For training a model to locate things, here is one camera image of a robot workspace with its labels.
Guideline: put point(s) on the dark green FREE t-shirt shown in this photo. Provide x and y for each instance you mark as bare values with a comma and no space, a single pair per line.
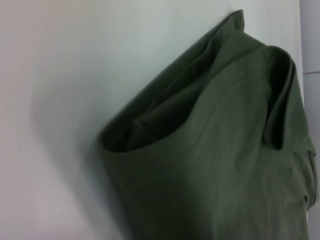
212,150

